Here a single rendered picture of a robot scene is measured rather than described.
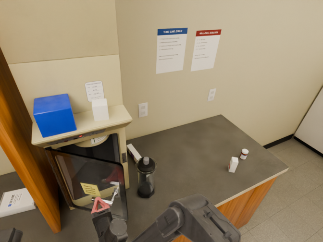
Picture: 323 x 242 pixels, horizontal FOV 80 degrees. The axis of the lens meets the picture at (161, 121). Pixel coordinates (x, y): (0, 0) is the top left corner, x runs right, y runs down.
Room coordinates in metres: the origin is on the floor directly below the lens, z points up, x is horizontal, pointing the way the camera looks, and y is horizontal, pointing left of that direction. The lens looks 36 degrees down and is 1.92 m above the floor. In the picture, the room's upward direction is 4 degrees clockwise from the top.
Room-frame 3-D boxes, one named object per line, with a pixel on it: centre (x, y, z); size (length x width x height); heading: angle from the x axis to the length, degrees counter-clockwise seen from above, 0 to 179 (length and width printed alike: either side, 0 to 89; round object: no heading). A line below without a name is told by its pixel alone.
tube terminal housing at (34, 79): (0.70, 0.36, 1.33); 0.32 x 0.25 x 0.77; 119
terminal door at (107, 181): (0.48, 0.28, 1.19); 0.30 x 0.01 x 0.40; 80
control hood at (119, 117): (0.54, 0.27, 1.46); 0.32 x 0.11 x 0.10; 119
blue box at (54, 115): (0.50, 0.34, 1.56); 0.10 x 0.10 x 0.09; 29
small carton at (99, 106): (0.57, 0.22, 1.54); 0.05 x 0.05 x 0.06; 19
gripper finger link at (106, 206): (0.39, 0.21, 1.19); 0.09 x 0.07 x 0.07; 28
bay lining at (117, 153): (0.70, 0.36, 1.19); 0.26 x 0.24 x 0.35; 119
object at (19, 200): (0.53, 0.71, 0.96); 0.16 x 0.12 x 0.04; 111
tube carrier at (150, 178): (0.65, 0.06, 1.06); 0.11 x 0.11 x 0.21
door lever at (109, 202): (0.44, 0.21, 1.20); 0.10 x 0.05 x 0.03; 80
